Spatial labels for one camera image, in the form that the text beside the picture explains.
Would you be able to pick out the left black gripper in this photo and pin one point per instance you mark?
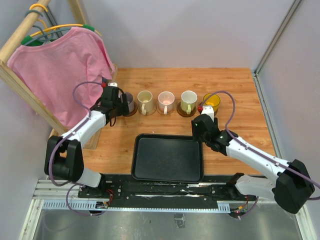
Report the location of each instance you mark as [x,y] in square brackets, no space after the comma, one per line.
[123,110]

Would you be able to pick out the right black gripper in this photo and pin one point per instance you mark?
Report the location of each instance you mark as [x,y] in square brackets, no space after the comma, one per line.
[196,135]

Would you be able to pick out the dark wooden coaster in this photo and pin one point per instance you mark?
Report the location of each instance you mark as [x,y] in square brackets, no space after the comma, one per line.
[183,113]
[135,109]
[200,107]

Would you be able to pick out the purple mug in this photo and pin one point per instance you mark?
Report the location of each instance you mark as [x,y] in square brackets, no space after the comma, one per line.
[130,101]

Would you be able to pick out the cream yellow mug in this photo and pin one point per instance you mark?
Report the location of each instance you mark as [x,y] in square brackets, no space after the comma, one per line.
[145,101]

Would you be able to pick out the pale green mug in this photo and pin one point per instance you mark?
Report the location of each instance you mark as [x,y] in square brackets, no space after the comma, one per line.
[188,101]

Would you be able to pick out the yellow transparent cup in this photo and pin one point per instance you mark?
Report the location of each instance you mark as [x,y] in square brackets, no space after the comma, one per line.
[212,100]

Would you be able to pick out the pink mug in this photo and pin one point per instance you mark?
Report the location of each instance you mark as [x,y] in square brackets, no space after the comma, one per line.
[166,102]

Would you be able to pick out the black plastic tray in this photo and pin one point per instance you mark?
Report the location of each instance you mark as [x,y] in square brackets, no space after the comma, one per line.
[167,158]

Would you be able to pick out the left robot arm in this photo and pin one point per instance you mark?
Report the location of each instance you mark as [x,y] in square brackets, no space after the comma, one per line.
[64,161]

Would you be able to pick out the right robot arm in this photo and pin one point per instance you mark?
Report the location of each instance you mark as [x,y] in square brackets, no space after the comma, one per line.
[288,183]

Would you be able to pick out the pink t-shirt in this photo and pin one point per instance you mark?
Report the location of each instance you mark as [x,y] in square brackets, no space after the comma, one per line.
[65,74]

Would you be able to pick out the grey clothes hanger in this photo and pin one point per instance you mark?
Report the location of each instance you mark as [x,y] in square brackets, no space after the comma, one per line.
[43,31]

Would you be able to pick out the yellow clothes hanger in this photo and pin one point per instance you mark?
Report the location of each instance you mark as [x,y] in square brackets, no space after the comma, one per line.
[50,27]

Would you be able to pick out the wooden clothes rack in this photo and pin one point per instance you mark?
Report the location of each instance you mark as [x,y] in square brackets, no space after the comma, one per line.
[14,82]

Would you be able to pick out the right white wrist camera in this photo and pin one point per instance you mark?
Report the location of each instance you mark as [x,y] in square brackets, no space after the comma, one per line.
[209,111]

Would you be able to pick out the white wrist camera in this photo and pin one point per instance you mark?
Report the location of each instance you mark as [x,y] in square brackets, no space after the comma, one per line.
[113,84]
[209,111]

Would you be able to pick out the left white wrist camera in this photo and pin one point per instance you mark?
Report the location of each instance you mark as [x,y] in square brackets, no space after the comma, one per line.
[113,84]

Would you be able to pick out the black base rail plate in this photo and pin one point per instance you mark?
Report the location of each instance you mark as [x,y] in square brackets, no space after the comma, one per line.
[143,194]

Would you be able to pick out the aluminium frame post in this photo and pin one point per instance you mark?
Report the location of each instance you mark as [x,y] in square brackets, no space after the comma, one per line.
[277,36]

